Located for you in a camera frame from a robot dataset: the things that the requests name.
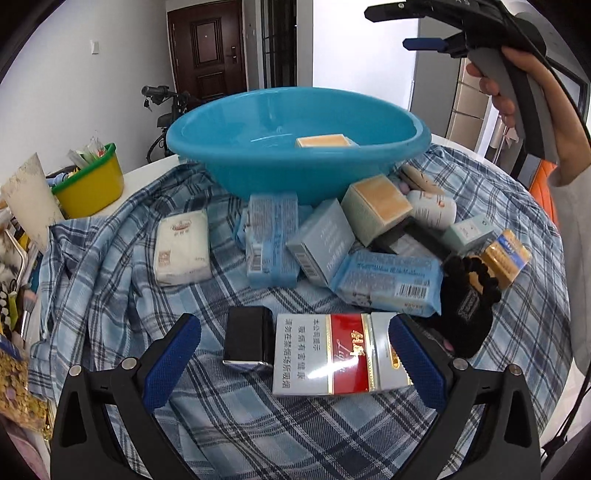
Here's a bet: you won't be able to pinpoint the blue wet wipes packet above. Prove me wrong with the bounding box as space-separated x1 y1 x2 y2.
330 250 445 317

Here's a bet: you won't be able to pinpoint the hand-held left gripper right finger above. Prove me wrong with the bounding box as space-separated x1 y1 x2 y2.
388 314 542 480

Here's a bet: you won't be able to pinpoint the sachets in bucket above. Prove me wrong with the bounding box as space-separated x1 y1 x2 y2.
68 138 116 169

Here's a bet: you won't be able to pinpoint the red and white cigarette pack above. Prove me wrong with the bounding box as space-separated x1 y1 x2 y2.
272 312 414 397

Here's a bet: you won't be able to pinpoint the black cable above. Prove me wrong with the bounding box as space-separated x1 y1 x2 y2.
531 25 591 462

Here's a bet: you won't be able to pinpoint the large beige cardboard box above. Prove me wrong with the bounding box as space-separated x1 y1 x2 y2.
341 174 414 247

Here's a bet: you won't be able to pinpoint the tall blue wipes packet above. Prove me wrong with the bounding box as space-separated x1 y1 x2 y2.
235 191 301 289

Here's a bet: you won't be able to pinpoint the small mint green box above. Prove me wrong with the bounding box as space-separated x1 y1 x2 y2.
441 215 496 254

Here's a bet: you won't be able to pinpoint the small black box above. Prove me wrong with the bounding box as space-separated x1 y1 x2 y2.
223 305 276 370

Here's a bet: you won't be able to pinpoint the flat black box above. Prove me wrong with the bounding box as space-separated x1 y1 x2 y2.
374 217 458 261

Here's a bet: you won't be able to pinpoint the granola bag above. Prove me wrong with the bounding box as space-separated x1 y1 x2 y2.
0 342 51 439

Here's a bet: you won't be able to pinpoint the dark brown door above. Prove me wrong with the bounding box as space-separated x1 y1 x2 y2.
167 0 247 100

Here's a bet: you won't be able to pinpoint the gold and blue cigarette pack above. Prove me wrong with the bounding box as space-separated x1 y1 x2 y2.
479 229 533 291

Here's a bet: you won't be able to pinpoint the orange chair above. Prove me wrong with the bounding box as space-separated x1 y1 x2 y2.
529 159 561 222

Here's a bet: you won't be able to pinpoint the black bicycle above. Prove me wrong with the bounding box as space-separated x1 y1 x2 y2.
141 84 208 163

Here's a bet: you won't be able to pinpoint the black framed glass door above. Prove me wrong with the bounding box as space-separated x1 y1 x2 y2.
261 0 298 90

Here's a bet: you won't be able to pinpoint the yellow bucket with green rim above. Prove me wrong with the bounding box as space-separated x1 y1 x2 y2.
51 143 125 219

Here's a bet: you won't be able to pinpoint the pale blue carton box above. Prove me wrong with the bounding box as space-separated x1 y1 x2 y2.
285 198 356 287

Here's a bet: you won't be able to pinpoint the blue plastic basin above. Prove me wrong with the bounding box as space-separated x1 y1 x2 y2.
165 86 432 206

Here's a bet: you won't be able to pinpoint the white tissue pack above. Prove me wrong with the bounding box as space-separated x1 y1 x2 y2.
154 210 212 286

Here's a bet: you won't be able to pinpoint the black glove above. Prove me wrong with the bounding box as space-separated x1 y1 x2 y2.
436 254 502 358

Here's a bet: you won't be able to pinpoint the beige and grey cabinet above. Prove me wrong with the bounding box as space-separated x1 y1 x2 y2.
413 18 509 158

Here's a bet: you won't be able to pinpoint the blue plaid shirt cloth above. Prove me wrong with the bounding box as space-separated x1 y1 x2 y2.
30 143 578 480

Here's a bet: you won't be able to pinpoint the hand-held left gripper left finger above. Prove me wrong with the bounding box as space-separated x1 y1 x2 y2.
50 313 203 480

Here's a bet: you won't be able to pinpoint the person's right hand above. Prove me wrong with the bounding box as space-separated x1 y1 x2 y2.
465 46 573 138

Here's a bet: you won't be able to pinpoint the small white bottle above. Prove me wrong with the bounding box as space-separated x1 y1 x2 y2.
406 189 458 230

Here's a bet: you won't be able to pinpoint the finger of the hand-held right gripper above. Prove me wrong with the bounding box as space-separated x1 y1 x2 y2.
364 0 467 23
403 33 469 58

